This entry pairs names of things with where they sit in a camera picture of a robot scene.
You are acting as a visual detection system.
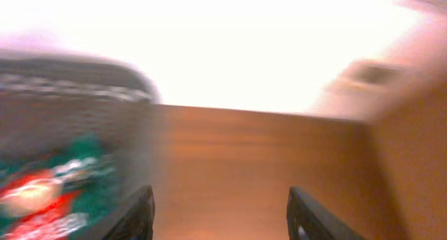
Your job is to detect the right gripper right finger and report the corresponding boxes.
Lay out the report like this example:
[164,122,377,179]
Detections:
[286,186,365,240]

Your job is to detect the green Nescafe bag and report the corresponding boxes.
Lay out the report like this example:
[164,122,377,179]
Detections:
[1,135,120,239]

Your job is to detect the grey plastic basket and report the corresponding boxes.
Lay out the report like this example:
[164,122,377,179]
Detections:
[1,50,159,159]

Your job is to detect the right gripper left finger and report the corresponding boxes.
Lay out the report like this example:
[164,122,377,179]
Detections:
[75,185,155,240]

